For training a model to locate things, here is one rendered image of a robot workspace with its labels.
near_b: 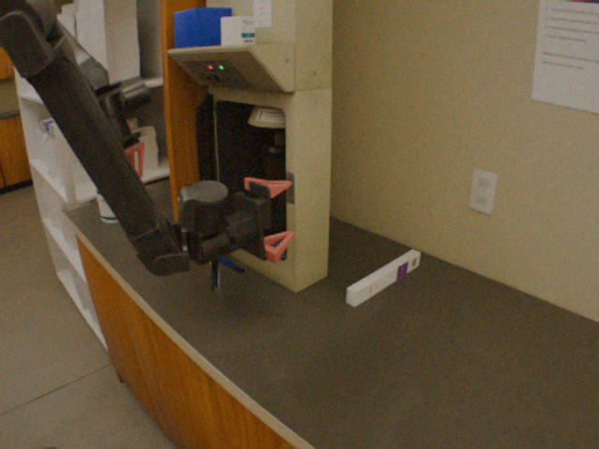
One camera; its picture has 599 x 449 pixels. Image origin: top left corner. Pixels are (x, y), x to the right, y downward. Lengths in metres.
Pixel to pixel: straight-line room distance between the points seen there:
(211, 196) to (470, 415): 0.57
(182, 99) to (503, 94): 0.81
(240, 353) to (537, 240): 0.77
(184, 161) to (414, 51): 0.69
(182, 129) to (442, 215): 0.75
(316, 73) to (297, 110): 0.09
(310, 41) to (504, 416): 0.81
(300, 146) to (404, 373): 0.50
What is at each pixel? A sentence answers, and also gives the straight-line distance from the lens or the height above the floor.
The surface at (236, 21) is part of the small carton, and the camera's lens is 0.86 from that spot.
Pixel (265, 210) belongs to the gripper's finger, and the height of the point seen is 1.25.
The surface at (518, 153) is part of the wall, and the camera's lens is 1.08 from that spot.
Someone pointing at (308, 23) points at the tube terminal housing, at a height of 1.55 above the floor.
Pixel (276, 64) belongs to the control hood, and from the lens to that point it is 0.81.
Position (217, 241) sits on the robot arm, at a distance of 0.65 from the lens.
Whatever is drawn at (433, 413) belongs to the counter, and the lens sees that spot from 0.77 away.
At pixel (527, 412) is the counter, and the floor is 0.94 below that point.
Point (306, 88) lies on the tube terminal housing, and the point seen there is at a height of 1.41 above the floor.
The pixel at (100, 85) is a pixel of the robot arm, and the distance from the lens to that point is 0.99.
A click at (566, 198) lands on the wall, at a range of 1.07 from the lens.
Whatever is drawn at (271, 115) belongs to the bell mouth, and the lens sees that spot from 0.96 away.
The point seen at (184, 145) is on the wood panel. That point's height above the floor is 1.25.
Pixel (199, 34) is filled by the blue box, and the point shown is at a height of 1.54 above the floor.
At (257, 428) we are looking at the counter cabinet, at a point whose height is 0.79.
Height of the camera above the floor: 1.51
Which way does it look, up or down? 25 degrees down
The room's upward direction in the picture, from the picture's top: straight up
